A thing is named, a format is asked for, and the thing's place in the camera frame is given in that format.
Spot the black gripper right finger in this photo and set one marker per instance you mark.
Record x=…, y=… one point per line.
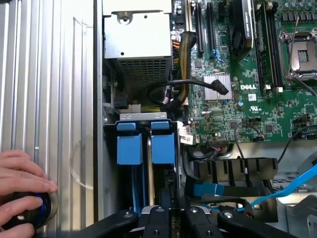
x=195, y=223

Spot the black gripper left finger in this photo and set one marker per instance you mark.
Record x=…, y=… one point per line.
x=158, y=223

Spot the blue disk carrier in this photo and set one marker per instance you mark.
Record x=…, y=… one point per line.
x=128, y=148

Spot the grey disk bay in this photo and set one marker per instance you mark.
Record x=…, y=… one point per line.
x=142, y=116

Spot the person's left hand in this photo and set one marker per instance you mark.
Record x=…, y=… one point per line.
x=22, y=173

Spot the black plastic fan shroud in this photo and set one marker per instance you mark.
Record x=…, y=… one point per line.
x=235, y=166

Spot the grey open PC case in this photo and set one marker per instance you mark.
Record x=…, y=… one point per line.
x=260, y=151

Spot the silver drive cage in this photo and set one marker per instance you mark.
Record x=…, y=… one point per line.
x=302, y=218

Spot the green Dell motherboard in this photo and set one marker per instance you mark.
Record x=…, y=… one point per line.
x=247, y=111

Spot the silver chipset heatsink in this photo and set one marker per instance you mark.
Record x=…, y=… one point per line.
x=209, y=94

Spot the thin metal locking lever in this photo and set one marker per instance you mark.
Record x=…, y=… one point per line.
x=307, y=86
x=295, y=44

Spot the silver power supply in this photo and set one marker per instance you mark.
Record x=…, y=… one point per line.
x=136, y=37

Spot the black RAM slot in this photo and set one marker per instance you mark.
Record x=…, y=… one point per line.
x=278, y=49
x=270, y=49

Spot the green RAM stick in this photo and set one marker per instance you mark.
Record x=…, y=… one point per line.
x=261, y=44

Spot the black graphics card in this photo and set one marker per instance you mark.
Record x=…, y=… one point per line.
x=241, y=37

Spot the CPU socket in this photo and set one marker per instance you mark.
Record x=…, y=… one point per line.
x=304, y=54

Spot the beige expansion slot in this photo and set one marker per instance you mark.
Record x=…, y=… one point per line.
x=189, y=15

